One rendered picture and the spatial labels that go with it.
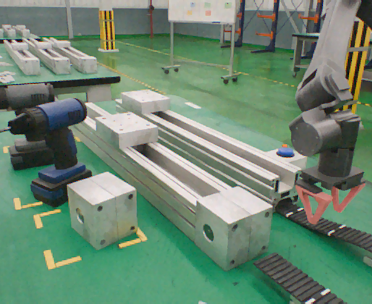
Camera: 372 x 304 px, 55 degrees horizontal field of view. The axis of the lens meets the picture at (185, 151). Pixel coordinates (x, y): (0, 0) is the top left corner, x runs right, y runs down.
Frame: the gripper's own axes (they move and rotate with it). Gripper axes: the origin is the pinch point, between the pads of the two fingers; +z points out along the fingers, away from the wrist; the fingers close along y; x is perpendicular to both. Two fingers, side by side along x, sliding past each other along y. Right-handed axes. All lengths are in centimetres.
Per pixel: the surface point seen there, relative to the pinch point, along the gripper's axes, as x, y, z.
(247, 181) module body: -17.2, 4.7, -0.9
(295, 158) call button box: -19.3, -13.6, -1.6
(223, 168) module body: -25.4, 4.7, -1.0
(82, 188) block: -24.8, 39.1, -5.5
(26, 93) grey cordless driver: -62, 40, -16
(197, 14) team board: -510, -329, -26
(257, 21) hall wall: -869, -820, 1
